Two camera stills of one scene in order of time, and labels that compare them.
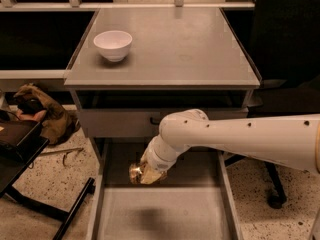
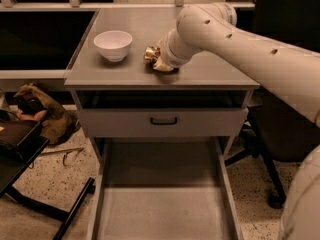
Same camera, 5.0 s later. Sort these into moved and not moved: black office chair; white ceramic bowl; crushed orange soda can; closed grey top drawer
Moved: crushed orange soda can
Not moved: closed grey top drawer; white ceramic bowl; black office chair
